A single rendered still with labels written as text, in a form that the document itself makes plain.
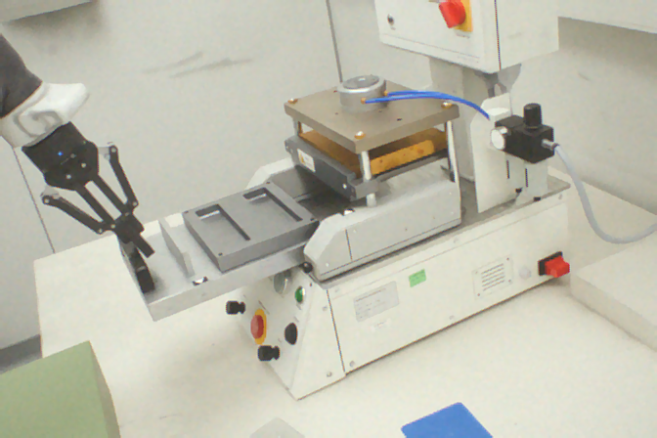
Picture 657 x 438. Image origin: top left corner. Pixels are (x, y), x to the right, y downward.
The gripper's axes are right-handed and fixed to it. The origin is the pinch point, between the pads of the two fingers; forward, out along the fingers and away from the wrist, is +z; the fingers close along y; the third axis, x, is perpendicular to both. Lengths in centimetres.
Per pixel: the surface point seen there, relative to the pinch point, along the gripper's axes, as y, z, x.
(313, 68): -81, 57, -147
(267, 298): -9.6, 23.3, 0.9
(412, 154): -40.4, 13.1, 11.0
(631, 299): -52, 44, 34
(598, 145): -84, 51, -5
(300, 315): -11.5, 21.1, 13.3
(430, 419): -16, 35, 33
